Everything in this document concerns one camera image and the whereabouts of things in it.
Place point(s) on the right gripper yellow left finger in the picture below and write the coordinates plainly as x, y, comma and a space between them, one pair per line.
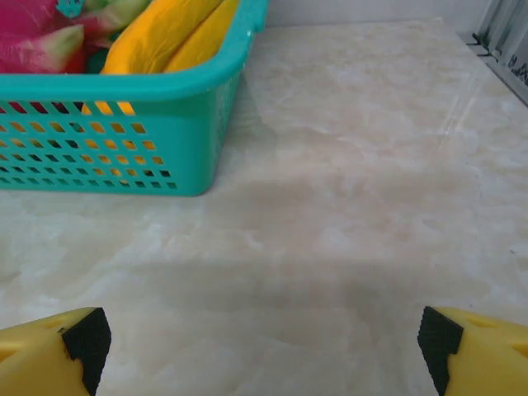
37, 354

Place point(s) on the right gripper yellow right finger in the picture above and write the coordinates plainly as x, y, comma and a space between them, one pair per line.
491, 359

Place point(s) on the teal plastic basket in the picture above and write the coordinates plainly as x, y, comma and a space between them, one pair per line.
185, 136

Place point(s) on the pink dragon fruit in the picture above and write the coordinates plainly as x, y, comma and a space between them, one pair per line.
24, 49

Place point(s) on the yellow banana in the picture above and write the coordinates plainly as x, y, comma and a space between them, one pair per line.
206, 37
156, 37

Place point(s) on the aluminium right side rail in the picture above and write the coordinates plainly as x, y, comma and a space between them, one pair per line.
505, 74

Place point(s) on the aluminium right frame post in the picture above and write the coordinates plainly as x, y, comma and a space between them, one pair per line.
501, 20

